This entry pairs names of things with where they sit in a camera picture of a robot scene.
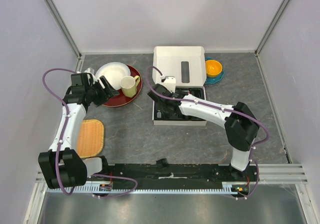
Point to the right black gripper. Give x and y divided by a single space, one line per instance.
159 107

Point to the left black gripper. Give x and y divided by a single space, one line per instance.
109 91

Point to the small oil bottle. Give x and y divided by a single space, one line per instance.
158 115

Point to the black comb guard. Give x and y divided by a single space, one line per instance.
162 164

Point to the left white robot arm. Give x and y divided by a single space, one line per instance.
61 165

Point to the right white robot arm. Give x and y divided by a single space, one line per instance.
237 120

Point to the dark red round tray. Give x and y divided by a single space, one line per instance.
121 99

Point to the pale yellow mug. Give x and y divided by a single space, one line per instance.
129 85

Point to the white paper plate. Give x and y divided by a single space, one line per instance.
113 73

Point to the white clipper kit box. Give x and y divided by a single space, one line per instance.
187 65

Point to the woven bamboo tray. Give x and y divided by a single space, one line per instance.
90 139

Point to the teal scalloped plate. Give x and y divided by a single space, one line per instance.
215 79

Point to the orange bowl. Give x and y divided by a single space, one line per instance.
213 68

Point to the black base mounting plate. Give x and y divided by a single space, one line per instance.
181 176

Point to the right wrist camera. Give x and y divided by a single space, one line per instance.
169 82

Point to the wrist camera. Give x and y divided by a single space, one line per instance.
169 82
89 71

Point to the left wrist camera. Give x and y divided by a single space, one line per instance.
89 71

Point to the slotted cable duct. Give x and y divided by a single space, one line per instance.
91 188

